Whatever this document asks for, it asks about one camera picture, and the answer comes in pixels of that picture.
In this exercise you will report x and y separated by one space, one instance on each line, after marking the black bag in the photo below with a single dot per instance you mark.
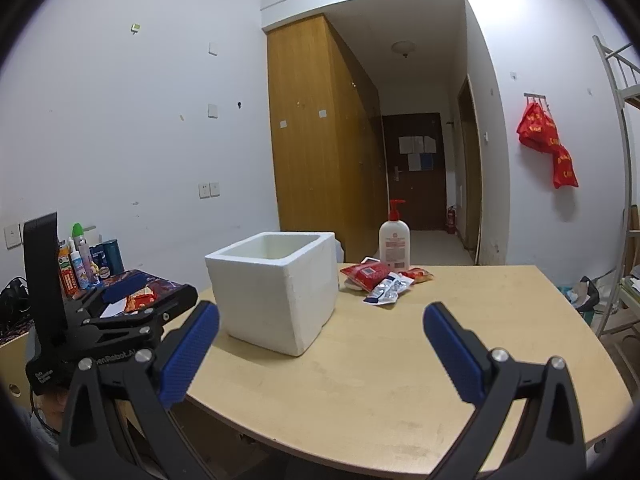
590 287

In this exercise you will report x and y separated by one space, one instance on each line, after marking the wooden side cabinet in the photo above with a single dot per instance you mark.
12 360

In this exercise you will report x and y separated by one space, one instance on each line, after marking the blue white door notice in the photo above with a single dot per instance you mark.
421 161

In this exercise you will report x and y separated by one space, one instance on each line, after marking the grey bedding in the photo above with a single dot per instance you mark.
635 277

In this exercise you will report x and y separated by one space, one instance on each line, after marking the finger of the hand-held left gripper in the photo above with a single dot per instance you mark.
175 300
125 285

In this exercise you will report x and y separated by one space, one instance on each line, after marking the blue pack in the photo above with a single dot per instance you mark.
98 262

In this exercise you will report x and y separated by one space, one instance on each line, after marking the metal wall hook rack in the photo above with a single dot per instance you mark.
535 96

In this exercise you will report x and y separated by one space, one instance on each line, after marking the red fire extinguisher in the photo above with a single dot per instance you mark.
451 219

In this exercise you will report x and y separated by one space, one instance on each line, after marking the white blue foil packet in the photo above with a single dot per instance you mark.
387 290

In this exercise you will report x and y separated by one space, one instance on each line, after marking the white wall socket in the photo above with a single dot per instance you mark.
12 236
204 190
214 189

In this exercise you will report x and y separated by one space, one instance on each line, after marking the wooden wardrobe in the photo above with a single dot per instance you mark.
310 150

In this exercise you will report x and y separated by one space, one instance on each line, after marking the light wooden side door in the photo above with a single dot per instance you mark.
471 175

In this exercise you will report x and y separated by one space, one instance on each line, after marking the dark red patterned cloth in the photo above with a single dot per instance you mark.
167 285

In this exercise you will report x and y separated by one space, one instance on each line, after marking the dark teal can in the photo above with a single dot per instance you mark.
113 257

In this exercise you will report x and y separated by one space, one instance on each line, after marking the metal bunk bed frame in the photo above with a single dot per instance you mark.
622 160

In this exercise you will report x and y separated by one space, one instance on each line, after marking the green storage crate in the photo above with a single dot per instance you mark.
567 295

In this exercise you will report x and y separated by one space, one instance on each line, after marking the green cap spray can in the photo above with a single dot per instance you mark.
80 245

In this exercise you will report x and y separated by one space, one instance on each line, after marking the white lotion pump bottle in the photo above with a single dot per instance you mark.
395 245

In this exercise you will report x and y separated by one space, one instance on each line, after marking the small red snack packet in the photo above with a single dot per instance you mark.
417 275

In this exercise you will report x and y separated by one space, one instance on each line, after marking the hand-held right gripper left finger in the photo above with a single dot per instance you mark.
190 355

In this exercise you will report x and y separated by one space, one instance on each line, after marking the large red snack packet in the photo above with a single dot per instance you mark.
367 272

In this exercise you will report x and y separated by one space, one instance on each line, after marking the red plastic bag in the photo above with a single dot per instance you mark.
536 127
565 170

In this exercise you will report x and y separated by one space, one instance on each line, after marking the round ceiling lamp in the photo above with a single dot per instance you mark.
403 46

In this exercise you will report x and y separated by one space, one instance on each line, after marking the white wall switch plate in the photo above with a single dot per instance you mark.
213 110
213 48

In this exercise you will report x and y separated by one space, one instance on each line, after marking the white foam box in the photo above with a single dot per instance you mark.
270 305

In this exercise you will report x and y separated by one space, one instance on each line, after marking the small red yellow packet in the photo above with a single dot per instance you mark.
139 300

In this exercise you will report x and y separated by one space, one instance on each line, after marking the brown wooden board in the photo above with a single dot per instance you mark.
634 225

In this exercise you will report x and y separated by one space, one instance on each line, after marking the dark brown door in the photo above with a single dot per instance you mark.
420 195

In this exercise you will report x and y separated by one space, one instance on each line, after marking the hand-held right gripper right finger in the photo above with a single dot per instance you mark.
452 355

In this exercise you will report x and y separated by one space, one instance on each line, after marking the orange red bottle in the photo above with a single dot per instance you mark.
66 272

